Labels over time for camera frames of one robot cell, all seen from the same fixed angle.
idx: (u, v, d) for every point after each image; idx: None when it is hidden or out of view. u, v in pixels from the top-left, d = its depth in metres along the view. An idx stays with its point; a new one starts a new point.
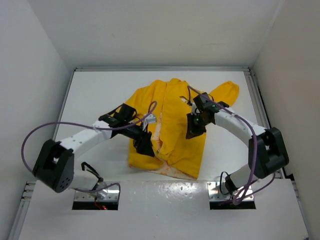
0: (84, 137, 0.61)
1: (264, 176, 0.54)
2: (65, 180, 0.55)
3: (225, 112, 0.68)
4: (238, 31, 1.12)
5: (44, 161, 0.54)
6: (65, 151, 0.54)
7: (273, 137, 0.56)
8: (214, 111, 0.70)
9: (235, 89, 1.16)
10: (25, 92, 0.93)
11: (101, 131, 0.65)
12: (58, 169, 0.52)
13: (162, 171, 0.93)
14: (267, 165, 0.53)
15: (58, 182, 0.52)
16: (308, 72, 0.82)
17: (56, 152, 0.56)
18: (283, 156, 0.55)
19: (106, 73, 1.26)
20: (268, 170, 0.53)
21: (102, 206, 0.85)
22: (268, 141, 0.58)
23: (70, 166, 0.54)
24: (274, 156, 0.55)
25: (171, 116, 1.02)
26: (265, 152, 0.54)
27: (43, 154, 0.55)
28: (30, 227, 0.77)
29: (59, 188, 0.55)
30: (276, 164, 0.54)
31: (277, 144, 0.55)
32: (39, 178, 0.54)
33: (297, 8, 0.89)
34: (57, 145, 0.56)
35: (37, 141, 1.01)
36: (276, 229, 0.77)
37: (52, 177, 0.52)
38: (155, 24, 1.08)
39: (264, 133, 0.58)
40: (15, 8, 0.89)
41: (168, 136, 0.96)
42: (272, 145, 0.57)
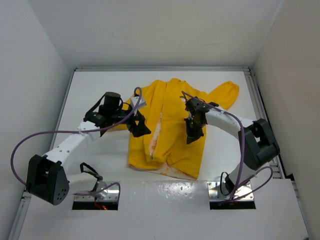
0: (70, 145, 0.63)
1: (258, 166, 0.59)
2: (61, 191, 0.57)
3: (215, 111, 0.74)
4: (238, 31, 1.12)
5: (35, 177, 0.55)
6: (54, 165, 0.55)
7: (261, 128, 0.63)
8: (205, 111, 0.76)
9: (235, 89, 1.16)
10: (25, 92, 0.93)
11: (87, 134, 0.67)
12: (50, 184, 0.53)
13: (162, 171, 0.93)
14: (259, 155, 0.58)
15: (52, 196, 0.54)
16: (308, 72, 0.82)
17: (45, 166, 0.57)
18: (273, 146, 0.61)
19: (106, 73, 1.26)
20: (260, 160, 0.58)
21: (102, 206, 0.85)
22: (258, 132, 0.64)
23: (62, 179, 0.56)
24: (264, 147, 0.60)
25: (171, 115, 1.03)
26: (256, 143, 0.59)
27: (32, 170, 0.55)
28: (30, 226, 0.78)
29: (57, 200, 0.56)
30: (267, 154, 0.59)
31: (266, 134, 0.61)
32: (33, 193, 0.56)
33: (297, 7, 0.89)
34: (44, 159, 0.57)
35: (37, 141, 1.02)
36: (276, 229, 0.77)
37: (46, 192, 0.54)
38: (155, 24, 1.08)
39: (253, 125, 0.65)
40: (15, 9, 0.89)
41: (167, 136, 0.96)
42: (261, 136, 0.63)
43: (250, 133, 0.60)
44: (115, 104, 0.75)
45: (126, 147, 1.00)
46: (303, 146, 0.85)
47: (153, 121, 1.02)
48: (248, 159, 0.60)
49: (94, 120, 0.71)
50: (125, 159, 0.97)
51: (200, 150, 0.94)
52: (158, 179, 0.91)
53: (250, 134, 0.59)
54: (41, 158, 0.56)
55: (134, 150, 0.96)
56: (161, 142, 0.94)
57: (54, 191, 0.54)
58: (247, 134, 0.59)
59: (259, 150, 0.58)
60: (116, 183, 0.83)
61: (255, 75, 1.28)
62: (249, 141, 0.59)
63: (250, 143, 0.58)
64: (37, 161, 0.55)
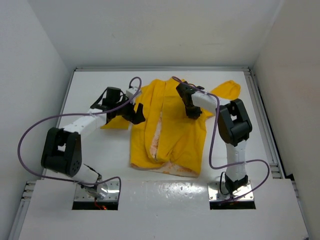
0: (84, 121, 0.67)
1: (232, 140, 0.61)
2: (75, 163, 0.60)
3: (200, 93, 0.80)
4: (237, 31, 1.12)
5: (51, 149, 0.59)
6: (72, 134, 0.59)
7: (237, 108, 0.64)
8: (191, 93, 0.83)
9: (236, 88, 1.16)
10: (25, 92, 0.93)
11: (97, 116, 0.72)
12: (68, 151, 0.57)
13: (164, 170, 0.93)
14: (233, 129, 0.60)
15: (70, 164, 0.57)
16: (308, 72, 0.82)
17: (61, 139, 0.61)
18: (247, 123, 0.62)
19: (106, 73, 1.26)
20: (233, 134, 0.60)
21: (102, 206, 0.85)
22: (234, 111, 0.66)
23: (77, 149, 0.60)
24: (238, 123, 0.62)
25: (171, 114, 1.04)
26: (229, 118, 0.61)
27: (49, 142, 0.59)
28: (29, 227, 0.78)
29: (71, 171, 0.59)
30: (241, 130, 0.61)
31: (240, 112, 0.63)
32: (49, 165, 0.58)
33: (296, 8, 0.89)
34: (61, 131, 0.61)
35: (37, 141, 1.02)
36: (276, 229, 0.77)
37: (63, 161, 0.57)
38: (155, 24, 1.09)
39: (230, 104, 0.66)
40: (15, 9, 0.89)
41: (167, 135, 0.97)
42: (237, 114, 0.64)
43: (225, 110, 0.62)
44: (117, 96, 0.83)
45: (128, 147, 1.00)
46: (302, 145, 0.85)
47: (153, 120, 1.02)
48: (225, 134, 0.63)
49: (100, 107, 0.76)
50: (127, 159, 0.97)
51: (201, 144, 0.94)
52: (158, 179, 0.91)
53: (224, 111, 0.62)
54: (59, 130, 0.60)
55: (136, 150, 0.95)
56: (163, 142, 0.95)
57: (71, 159, 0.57)
58: (220, 110, 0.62)
59: (233, 125, 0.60)
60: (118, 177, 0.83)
61: (255, 75, 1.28)
62: (224, 116, 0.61)
63: (224, 118, 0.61)
64: (55, 132, 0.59)
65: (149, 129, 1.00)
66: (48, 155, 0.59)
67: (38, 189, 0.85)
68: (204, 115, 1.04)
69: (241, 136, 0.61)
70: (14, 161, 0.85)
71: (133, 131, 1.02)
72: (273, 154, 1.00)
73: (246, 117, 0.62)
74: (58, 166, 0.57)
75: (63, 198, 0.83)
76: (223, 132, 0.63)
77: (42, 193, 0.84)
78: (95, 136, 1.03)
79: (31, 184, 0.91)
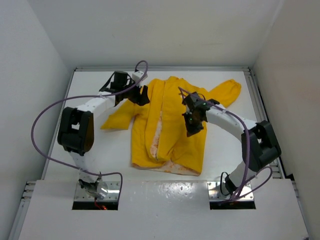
0: (95, 102, 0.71)
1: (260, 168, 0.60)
2: (89, 140, 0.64)
3: (217, 109, 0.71)
4: (237, 31, 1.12)
5: (66, 127, 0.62)
6: (85, 113, 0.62)
7: (264, 131, 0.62)
8: (205, 109, 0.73)
9: (237, 87, 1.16)
10: (24, 92, 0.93)
11: (107, 98, 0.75)
12: (83, 129, 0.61)
13: (166, 169, 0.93)
14: (262, 158, 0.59)
15: (84, 140, 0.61)
16: (309, 72, 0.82)
17: (74, 118, 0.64)
18: (275, 148, 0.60)
19: (106, 73, 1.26)
20: (262, 163, 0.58)
21: (102, 206, 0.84)
22: (260, 134, 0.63)
23: (90, 127, 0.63)
24: (266, 149, 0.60)
25: (171, 113, 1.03)
26: (258, 146, 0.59)
27: (64, 121, 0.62)
28: (30, 227, 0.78)
29: (86, 148, 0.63)
30: (269, 157, 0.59)
31: (269, 137, 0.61)
32: (64, 141, 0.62)
33: (297, 8, 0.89)
34: (75, 111, 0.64)
35: (37, 140, 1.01)
36: (277, 229, 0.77)
37: (77, 138, 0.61)
38: (155, 24, 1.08)
39: (255, 127, 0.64)
40: (15, 9, 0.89)
41: (168, 135, 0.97)
42: (263, 137, 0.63)
43: (253, 136, 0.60)
44: (124, 79, 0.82)
45: (128, 147, 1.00)
46: (302, 145, 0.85)
47: (153, 121, 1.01)
48: (251, 159, 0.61)
49: (109, 90, 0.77)
50: (127, 159, 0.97)
51: (202, 142, 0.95)
52: (158, 179, 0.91)
53: (253, 137, 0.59)
54: (73, 109, 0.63)
55: (137, 150, 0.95)
56: (164, 141, 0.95)
57: (85, 136, 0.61)
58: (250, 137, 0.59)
59: (262, 154, 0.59)
60: (119, 173, 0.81)
61: (255, 75, 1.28)
62: (253, 144, 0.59)
63: (253, 146, 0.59)
64: (70, 111, 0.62)
65: (149, 129, 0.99)
66: (64, 132, 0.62)
67: (38, 189, 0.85)
68: None
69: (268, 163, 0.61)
70: (14, 161, 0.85)
71: (133, 133, 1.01)
72: None
73: (275, 142, 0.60)
74: (73, 142, 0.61)
75: (63, 198, 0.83)
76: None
77: (41, 194, 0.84)
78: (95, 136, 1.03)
79: (31, 184, 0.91)
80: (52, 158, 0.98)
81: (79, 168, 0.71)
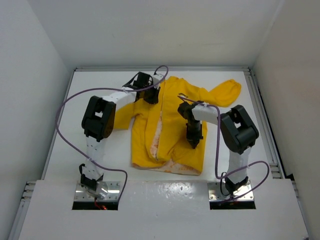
0: (119, 95, 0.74)
1: (240, 149, 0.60)
2: (108, 127, 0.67)
3: (200, 105, 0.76)
4: (237, 31, 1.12)
5: (91, 113, 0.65)
6: (109, 102, 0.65)
7: (239, 114, 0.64)
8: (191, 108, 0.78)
9: (237, 87, 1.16)
10: (24, 92, 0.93)
11: (130, 93, 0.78)
12: (105, 116, 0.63)
13: (166, 169, 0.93)
14: (239, 137, 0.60)
15: (104, 127, 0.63)
16: (308, 72, 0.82)
17: (99, 106, 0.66)
18: (252, 128, 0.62)
19: (106, 73, 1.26)
20: (240, 142, 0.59)
21: (102, 206, 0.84)
22: (237, 118, 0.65)
23: (112, 116, 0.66)
24: (243, 130, 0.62)
25: (171, 113, 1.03)
26: (233, 126, 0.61)
27: (89, 107, 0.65)
28: (29, 227, 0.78)
29: (105, 135, 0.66)
30: (247, 137, 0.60)
31: (244, 119, 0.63)
32: (87, 126, 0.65)
33: (297, 8, 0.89)
34: (100, 100, 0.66)
35: (37, 140, 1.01)
36: (277, 229, 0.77)
37: (99, 125, 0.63)
38: (155, 24, 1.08)
39: (231, 111, 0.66)
40: (15, 9, 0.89)
41: (168, 134, 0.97)
42: (240, 121, 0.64)
43: (228, 117, 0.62)
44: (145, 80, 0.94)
45: (129, 147, 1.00)
46: (302, 145, 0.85)
47: (153, 121, 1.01)
48: (231, 142, 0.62)
49: (131, 87, 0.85)
50: (128, 159, 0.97)
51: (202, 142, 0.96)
52: (159, 179, 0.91)
53: (227, 119, 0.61)
54: (99, 98, 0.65)
55: (137, 150, 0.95)
56: (164, 141, 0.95)
57: (106, 123, 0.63)
58: (223, 118, 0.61)
59: (238, 133, 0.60)
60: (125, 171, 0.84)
61: (255, 75, 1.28)
62: (228, 124, 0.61)
63: (228, 126, 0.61)
64: (95, 100, 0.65)
65: (149, 129, 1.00)
66: (88, 117, 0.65)
67: (38, 189, 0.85)
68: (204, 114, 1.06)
69: (248, 144, 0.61)
70: (14, 161, 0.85)
71: (134, 133, 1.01)
72: (273, 154, 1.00)
73: (250, 123, 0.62)
74: (94, 128, 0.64)
75: (63, 198, 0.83)
76: (229, 140, 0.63)
77: (41, 194, 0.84)
78: None
79: (32, 184, 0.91)
80: (52, 158, 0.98)
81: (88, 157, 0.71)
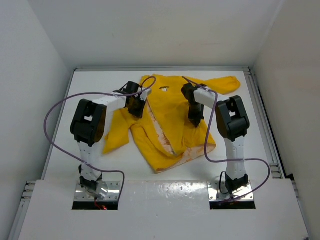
0: (109, 99, 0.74)
1: (229, 135, 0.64)
2: (98, 131, 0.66)
3: (202, 89, 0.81)
4: (237, 31, 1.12)
5: (80, 116, 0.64)
6: (100, 105, 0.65)
7: (235, 104, 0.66)
8: (193, 90, 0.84)
9: (235, 84, 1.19)
10: (24, 92, 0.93)
11: (120, 98, 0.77)
12: (96, 119, 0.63)
13: (187, 158, 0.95)
14: (230, 125, 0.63)
15: (95, 130, 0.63)
16: (308, 72, 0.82)
17: (89, 110, 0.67)
18: (244, 119, 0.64)
19: (106, 73, 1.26)
20: (230, 129, 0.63)
21: (102, 206, 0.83)
22: (233, 107, 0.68)
23: (102, 119, 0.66)
24: (236, 119, 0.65)
25: (163, 109, 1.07)
26: (227, 113, 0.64)
27: (79, 111, 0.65)
28: (30, 227, 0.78)
29: (95, 139, 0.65)
30: (238, 126, 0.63)
31: (239, 109, 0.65)
32: (77, 130, 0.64)
33: (297, 8, 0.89)
34: (90, 103, 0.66)
35: (37, 140, 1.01)
36: (277, 229, 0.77)
37: (89, 128, 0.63)
38: (155, 24, 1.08)
39: (229, 101, 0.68)
40: (15, 9, 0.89)
41: (171, 129, 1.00)
42: (235, 110, 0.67)
43: (223, 106, 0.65)
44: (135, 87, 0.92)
45: (142, 158, 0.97)
46: (302, 144, 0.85)
47: (148, 123, 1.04)
48: (223, 128, 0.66)
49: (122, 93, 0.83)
50: (149, 168, 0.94)
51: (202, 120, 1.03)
52: (159, 179, 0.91)
53: (223, 107, 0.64)
54: (88, 101, 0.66)
55: (149, 154, 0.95)
56: (171, 135, 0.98)
57: (97, 126, 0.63)
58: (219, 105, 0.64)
59: (230, 121, 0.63)
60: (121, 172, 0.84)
61: (255, 75, 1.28)
62: (222, 112, 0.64)
63: (222, 113, 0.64)
64: (85, 103, 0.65)
65: (149, 131, 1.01)
66: (77, 121, 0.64)
67: (38, 189, 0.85)
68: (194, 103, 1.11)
69: (238, 132, 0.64)
70: (14, 161, 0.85)
71: (138, 143, 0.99)
72: (273, 154, 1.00)
73: (244, 113, 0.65)
74: (84, 132, 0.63)
75: (63, 198, 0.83)
76: (221, 126, 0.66)
77: (41, 194, 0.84)
78: None
79: (31, 184, 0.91)
80: (52, 158, 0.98)
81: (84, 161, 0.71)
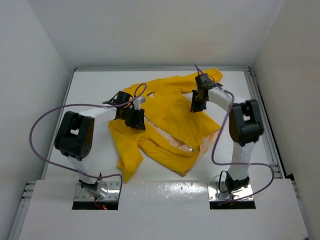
0: (98, 111, 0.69)
1: (240, 140, 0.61)
2: (85, 146, 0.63)
3: (218, 88, 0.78)
4: (237, 31, 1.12)
5: (65, 130, 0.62)
6: (85, 118, 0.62)
7: (251, 108, 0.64)
8: (209, 89, 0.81)
9: (218, 75, 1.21)
10: (24, 92, 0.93)
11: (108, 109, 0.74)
12: (81, 133, 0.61)
13: (204, 150, 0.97)
14: (243, 129, 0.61)
15: (81, 145, 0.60)
16: (309, 72, 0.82)
17: (75, 122, 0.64)
18: (259, 124, 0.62)
19: (106, 73, 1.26)
20: (243, 133, 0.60)
21: (102, 206, 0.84)
22: (248, 111, 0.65)
23: (89, 132, 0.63)
24: (249, 123, 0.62)
25: (161, 116, 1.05)
26: (241, 116, 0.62)
27: (64, 124, 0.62)
28: (29, 227, 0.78)
29: (82, 153, 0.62)
30: (251, 130, 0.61)
31: (254, 113, 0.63)
32: (62, 145, 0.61)
33: (297, 8, 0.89)
34: (76, 115, 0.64)
35: (37, 140, 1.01)
36: (276, 229, 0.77)
37: (75, 143, 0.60)
38: (155, 24, 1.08)
39: (245, 104, 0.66)
40: (15, 9, 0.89)
41: (179, 131, 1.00)
42: (250, 115, 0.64)
43: (238, 108, 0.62)
44: (127, 98, 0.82)
45: (163, 166, 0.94)
46: (302, 144, 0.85)
47: (152, 131, 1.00)
48: (234, 132, 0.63)
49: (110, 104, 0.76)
50: (175, 174, 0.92)
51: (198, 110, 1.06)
52: (159, 179, 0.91)
53: (238, 109, 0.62)
54: (74, 113, 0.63)
55: (166, 159, 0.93)
56: (182, 136, 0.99)
57: (83, 140, 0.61)
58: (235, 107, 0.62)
59: (243, 125, 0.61)
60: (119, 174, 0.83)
61: (255, 75, 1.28)
62: (236, 113, 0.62)
63: (237, 116, 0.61)
64: (71, 115, 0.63)
65: (158, 139, 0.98)
66: (62, 135, 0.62)
67: (38, 189, 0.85)
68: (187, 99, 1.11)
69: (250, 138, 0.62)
70: (14, 161, 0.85)
71: (154, 155, 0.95)
72: (273, 154, 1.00)
73: (259, 118, 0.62)
74: (70, 146, 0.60)
75: (63, 197, 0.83)
76: (233, 130, 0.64)
77: (41, 194, 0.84)
78: (96, 136, 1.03)
79: (31, 184, 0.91)
80: (52, 158, 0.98)
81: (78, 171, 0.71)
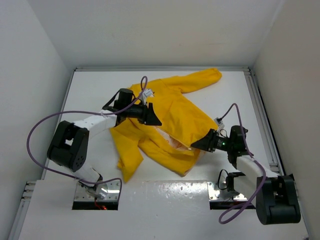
0: (95, 120, 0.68)
1: (269, 222, 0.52)
2: (79, 159, 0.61)
3: (248, 158, 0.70)
4: (237, 31, 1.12)
5: (58, 141, 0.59)
6: (81, 129, 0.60)
7: (285, 186, 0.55)
8: (239, 157, 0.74)
9: (217, 75, 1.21)
10: (25, 91, 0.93)
11: (108, 116, 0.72)
12: (75, 147, 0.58)
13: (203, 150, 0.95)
14: (273, 212, 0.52)
15: (74, 158, 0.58)
16: (310, 73, 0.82)
17: (70, 133, 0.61)
18: (293, 208, 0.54)
19: (106, 73, 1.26)
20: (272, 216, 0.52)
21: (102, 206, 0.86)
22: (280, 189, 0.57)
23: (84, 144, 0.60)
24: (281, 205, 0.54)
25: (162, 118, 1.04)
26: (272, 197, 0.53)
27: (58, 135, 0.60)
28: (29, 227, 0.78)
29: (75, 167, 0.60)
30: (282, 214, 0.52)
31: (288, 193, 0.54)
32: (54, 157, 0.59)
33: (297, 9, 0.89)
34: (71, 125, 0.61)
35: (37, 140, 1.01)
36: (275, 229, 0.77)
37: (68, 155, 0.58)
38: (155, 23, 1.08)
39: (277, 179, 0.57)
40: (15, 9, 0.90)
41: None
42: (283, 194, 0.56)
43: (270, 185, 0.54)
44: (128, 98, 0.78)
45: (162, 166, 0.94)
46: (302, 145, 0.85)
47: (154, 131, 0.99)
48: (260, 210, 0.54)
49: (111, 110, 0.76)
50: (175, 173, 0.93)
51: (198, 110, 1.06)
52: (159, 179, 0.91)
53: (269, 186, 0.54)
54: (70, 123, 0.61)
55: (166, 159, 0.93)
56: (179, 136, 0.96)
57: (76, 153, 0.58)
58: (266, 181, 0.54)
59: (274, 207, 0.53)
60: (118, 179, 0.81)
61: (255, 75, 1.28)
62: (266, 191, 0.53)
63: (267, 195, 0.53)
64: (66, 125, 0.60)
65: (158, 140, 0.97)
66: (55, 146, 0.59)
67: (38, 189, 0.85)
68: (188, 100, 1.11)
69: (281, 222, 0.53)
70: (14, 161, 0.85)
71: (154, 155, 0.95)
72: (273, 154, 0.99)
73: (294, 201, 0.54)
74: (62, 159, 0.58)
75: (63, 197, 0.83)
76: (259, 207, 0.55)
77: (41, 194, 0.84)
78: (96, 136, 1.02)
79: (32, 184, 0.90)
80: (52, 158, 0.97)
81: (76, 178, 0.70)
